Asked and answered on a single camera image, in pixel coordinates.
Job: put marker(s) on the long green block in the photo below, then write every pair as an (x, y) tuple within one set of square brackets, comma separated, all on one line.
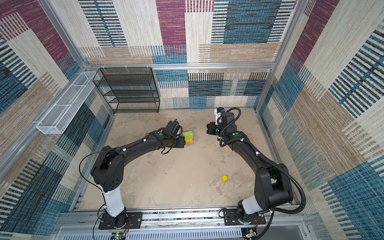
[(188, 135)]

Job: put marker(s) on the yellow cylinder block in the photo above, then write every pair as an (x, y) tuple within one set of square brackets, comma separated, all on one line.
[(224, 178)]

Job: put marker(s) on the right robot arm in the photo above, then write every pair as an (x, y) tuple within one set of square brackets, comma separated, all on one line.
[(273, 183)]

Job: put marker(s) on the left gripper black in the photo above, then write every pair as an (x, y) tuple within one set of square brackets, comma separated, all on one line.
[(182, 142)]

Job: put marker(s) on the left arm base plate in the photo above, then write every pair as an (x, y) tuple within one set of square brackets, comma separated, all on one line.
[(132, 220)]

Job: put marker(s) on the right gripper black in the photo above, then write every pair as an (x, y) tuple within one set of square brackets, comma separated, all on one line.
[(210, 127)]

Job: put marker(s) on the white mesh wall basket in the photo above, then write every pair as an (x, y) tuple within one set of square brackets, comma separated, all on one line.
[(60, 115)]

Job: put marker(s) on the aluminium front rail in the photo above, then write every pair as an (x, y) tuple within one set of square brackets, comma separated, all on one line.
[(183, 224)]

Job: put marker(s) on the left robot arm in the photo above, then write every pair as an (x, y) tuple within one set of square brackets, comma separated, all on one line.
[(108, 173)]

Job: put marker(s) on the black mesh wire shelf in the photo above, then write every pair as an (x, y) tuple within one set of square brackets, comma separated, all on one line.
[(128, 90)]

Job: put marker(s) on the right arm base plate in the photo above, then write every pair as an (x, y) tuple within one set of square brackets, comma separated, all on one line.
[(232, 217)]

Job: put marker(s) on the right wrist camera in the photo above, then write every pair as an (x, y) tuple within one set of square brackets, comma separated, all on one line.
[(226, 120)]

